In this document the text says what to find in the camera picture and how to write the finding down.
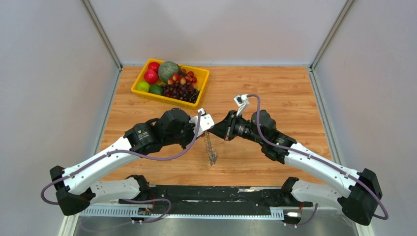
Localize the red grape bunch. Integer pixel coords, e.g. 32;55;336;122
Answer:
166;69;197;89

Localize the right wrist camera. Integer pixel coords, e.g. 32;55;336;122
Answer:
234;94;250;117

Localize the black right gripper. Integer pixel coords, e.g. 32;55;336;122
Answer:
207;110;265;145

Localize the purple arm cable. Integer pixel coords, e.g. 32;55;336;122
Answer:
247;94;389;228
40;111;203;225

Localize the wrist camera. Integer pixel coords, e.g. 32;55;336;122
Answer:
234;94;250;117
196;108;215;136

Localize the red apple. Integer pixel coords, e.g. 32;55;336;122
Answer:
148;61;160;73
144;69;159;85

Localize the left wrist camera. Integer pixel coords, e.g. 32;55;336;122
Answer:
196;108;215;136

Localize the light green apple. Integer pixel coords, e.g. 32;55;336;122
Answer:
136;81;150;92

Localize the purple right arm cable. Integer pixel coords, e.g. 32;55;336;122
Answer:
247;94;389;228

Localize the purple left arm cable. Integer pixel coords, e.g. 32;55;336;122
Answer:
40;111;203;225

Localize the dark green lime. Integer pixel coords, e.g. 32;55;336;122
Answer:
149;84;164;96

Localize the green melon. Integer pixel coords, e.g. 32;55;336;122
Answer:
158;61;180;83

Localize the red apple lower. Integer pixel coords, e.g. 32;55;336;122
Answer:
144;69;159;85

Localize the dark purple grape bunch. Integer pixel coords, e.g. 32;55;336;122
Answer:
161;83;200;104

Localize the aluminium frame rail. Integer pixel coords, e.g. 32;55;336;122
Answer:
66;194;366;220

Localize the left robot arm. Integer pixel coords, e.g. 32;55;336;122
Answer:
50;108;215;216

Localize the red apple upper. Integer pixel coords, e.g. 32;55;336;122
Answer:
148;61;160;73

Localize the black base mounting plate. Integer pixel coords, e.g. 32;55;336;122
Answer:
135;185;301;216

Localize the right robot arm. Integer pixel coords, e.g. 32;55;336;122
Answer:
209;110;382;226

